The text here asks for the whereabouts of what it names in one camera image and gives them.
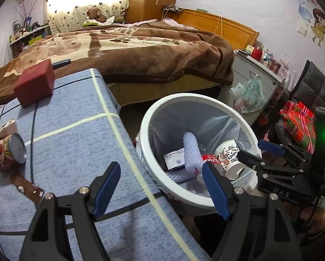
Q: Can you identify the clear plastic bottle red label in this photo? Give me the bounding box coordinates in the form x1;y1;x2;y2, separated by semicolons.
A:
201;154;224;176

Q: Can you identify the small white medicine box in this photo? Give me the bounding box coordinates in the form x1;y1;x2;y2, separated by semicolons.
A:
164;148;185;171

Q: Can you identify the red gift box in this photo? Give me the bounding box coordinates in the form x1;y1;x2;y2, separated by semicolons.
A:
13;59;55;108

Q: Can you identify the cream paper bag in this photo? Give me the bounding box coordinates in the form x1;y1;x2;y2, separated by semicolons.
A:
0;119;18;139

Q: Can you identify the brown patterned blanket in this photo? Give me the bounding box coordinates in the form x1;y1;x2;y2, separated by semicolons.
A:
0;22;234;105

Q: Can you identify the red cartoon can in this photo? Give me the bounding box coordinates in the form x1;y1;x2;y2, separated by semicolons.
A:
0;133;27;172

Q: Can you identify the brown teddy bear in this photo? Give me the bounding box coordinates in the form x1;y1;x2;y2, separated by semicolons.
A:
86;7;106;23

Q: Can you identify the green white plastic bag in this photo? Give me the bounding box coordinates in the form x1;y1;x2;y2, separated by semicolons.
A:
230;75;266;114

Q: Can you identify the wooden bed headboard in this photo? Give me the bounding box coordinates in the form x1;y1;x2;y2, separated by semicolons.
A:
167;9;259;50

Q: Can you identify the purple foam sleeve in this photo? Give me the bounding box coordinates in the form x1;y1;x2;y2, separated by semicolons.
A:
183;132;203;179

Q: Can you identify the brown chocolate wrapper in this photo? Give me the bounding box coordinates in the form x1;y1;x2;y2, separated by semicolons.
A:
10;173;44;206

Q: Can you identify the red green checked bag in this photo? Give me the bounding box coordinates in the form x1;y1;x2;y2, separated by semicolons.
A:
279;100;316;154

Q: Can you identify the white trash bin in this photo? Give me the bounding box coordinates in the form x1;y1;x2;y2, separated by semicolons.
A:
137;93;262;217

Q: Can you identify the grey bedside cabinet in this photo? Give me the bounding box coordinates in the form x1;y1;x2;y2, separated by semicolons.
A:
220;50;285;125

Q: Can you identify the white cluttered shelf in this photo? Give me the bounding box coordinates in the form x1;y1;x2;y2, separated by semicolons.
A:
9;24;51;58

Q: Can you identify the printed paper cup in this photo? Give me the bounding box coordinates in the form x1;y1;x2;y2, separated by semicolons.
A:
215;139;245;181

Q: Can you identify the blue checked table cloth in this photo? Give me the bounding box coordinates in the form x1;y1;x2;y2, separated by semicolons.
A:
0;68;209;260

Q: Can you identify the black remote control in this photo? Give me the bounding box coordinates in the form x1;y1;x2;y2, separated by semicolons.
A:
52;59;71;70

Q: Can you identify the red mug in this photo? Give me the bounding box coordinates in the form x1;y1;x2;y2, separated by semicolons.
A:
251;47;263;61

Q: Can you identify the person's right hand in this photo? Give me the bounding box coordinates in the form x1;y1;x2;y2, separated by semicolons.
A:
300;207;325;234

